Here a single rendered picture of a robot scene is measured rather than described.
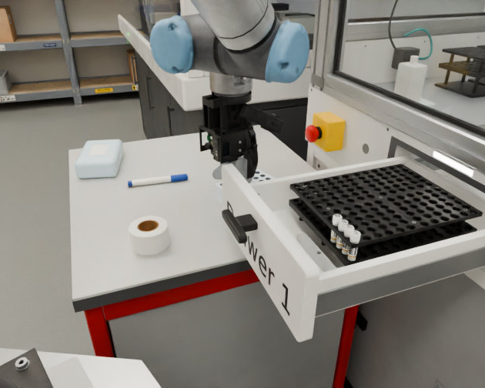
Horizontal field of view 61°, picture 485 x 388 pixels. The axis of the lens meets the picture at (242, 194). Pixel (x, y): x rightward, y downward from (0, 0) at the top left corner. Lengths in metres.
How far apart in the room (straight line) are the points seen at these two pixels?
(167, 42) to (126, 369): 0.44
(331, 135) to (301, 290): 0.53
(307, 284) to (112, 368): 0.28
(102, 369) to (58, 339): 1.15
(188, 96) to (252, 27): 0.84
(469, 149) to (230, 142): 0.38
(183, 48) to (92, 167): 0.52
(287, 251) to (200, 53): 0.29
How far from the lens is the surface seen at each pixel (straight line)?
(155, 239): 0.74
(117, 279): 0.72
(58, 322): 1.81
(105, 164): 1.03
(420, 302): 0.90
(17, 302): 1.97
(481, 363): 0.84
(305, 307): 0.48
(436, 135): 0.75
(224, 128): 0.74
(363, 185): 0.69
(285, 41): 0.52
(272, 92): 1.41
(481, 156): 0.70
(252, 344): 0.92
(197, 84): 1.32
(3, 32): 4.36
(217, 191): 0.88
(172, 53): 0.61
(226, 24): 0.49
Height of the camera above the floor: 1.22
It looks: 30 degrees down
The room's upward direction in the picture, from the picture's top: straight up
